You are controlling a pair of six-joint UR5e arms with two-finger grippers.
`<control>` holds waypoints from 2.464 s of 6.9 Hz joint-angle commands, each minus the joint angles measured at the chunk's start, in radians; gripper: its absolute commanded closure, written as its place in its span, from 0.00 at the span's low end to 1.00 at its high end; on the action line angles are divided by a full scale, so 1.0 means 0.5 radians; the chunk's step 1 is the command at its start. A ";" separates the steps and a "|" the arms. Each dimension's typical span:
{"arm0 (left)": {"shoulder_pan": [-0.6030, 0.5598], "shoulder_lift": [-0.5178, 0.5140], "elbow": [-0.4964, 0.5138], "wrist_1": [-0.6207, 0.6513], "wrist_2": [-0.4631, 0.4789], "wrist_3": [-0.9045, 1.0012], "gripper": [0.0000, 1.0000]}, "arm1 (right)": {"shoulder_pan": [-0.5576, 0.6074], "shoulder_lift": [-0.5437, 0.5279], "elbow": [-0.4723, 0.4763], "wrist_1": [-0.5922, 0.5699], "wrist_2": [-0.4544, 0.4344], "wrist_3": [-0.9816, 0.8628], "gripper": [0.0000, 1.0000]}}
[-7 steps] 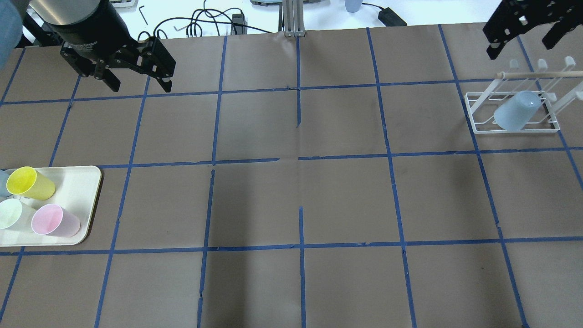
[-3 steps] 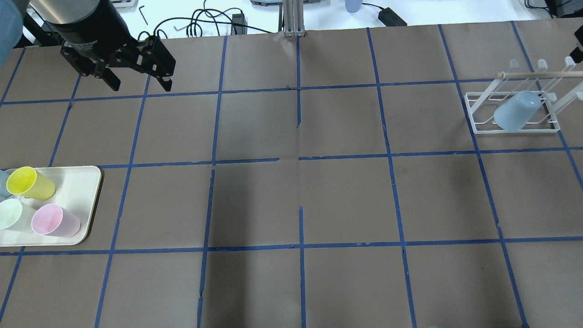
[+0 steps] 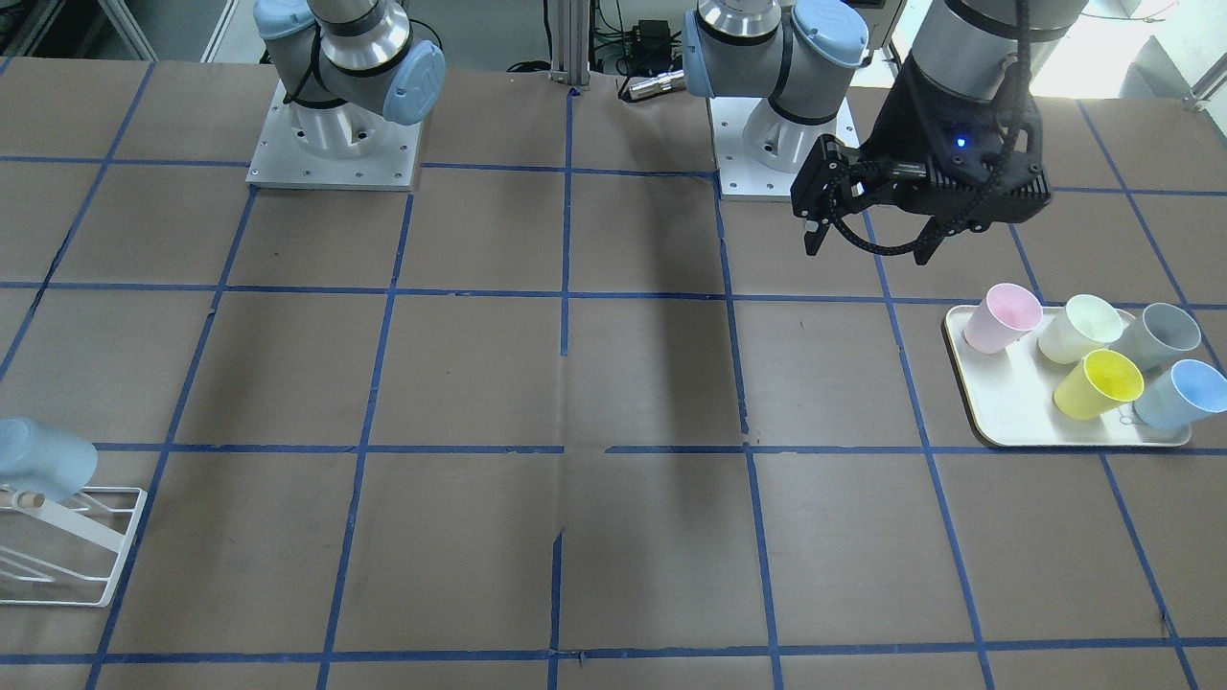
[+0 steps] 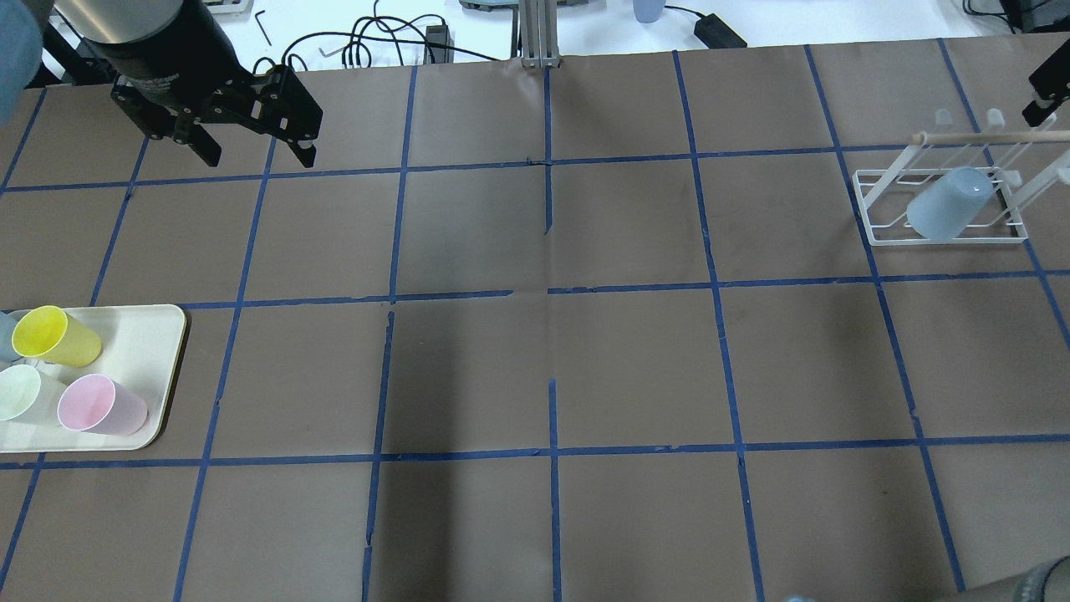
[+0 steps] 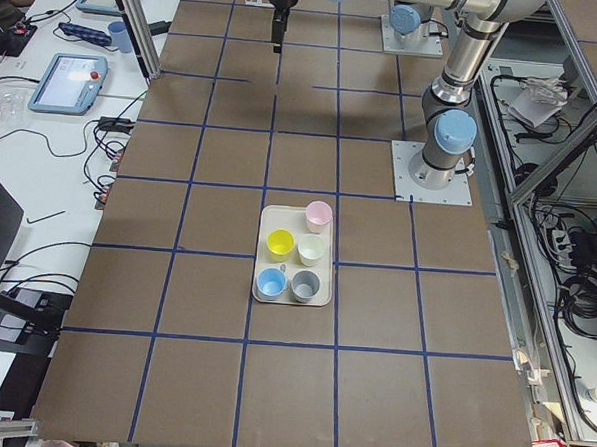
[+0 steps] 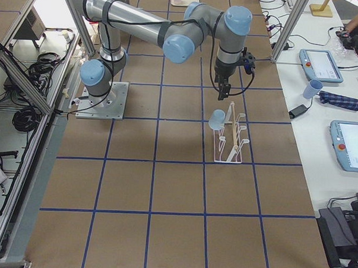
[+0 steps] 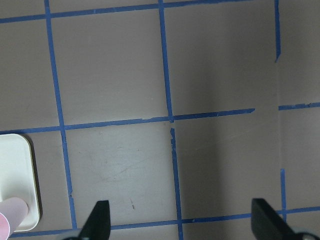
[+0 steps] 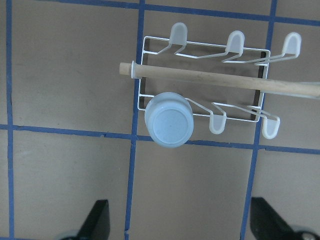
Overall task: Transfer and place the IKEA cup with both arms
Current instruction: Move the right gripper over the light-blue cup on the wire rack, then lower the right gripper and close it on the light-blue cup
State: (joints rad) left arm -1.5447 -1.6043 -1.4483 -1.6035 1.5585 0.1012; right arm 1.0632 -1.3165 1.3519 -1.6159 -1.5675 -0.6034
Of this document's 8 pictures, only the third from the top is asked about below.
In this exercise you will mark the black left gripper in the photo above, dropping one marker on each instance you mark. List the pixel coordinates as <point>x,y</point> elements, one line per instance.
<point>909,123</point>

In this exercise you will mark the light blue transferred cup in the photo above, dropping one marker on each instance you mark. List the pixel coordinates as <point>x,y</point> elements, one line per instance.
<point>45,459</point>

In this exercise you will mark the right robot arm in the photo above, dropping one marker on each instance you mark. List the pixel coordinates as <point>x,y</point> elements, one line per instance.
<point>348,69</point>

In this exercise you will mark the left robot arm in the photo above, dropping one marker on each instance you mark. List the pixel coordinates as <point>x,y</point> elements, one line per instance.
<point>801,59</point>

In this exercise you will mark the pink plastic cup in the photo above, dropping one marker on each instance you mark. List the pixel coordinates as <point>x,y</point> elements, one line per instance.
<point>1006,313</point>

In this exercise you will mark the pale green plastic cup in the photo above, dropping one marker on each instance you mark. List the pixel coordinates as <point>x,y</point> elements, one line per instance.
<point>1086,323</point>

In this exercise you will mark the yellow plastic cup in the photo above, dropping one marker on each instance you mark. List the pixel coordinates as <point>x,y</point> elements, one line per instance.
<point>1103,381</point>

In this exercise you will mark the grey plastic cup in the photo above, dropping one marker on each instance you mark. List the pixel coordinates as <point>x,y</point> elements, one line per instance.
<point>1160,335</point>

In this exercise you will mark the light blue cup on tray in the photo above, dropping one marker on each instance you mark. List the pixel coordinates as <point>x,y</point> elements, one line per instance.
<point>1191,390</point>

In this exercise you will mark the cream rectangular tray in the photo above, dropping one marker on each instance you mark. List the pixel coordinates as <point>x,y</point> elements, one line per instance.
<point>1009,397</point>

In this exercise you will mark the aluminium frame post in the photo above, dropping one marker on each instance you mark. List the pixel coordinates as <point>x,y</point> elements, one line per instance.
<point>569,35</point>

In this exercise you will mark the white wire cup rack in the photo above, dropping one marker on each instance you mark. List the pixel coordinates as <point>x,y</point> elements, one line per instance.
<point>69,553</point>

